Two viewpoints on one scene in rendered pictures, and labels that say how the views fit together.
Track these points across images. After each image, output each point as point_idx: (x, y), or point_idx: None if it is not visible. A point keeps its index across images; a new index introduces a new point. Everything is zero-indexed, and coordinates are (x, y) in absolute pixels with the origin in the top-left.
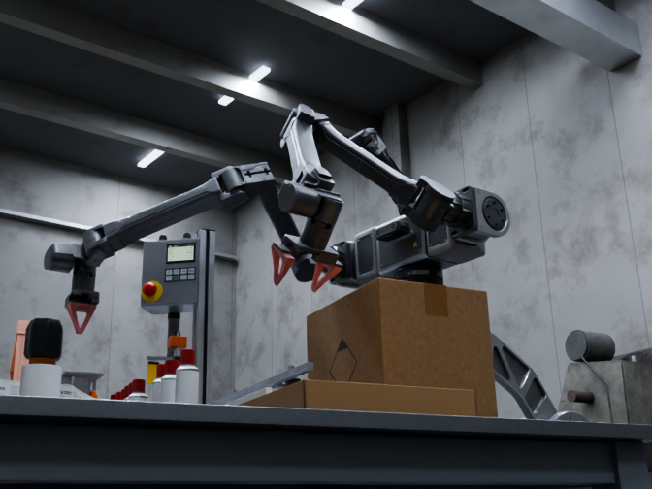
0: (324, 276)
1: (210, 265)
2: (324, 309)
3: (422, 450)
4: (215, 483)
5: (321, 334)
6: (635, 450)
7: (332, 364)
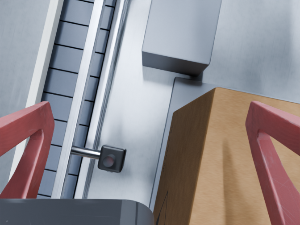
0: (276, 209)
1: None
2: (188, 211)
3: None
4: None
5: (182, 176)
6: None
7: (166, 203)
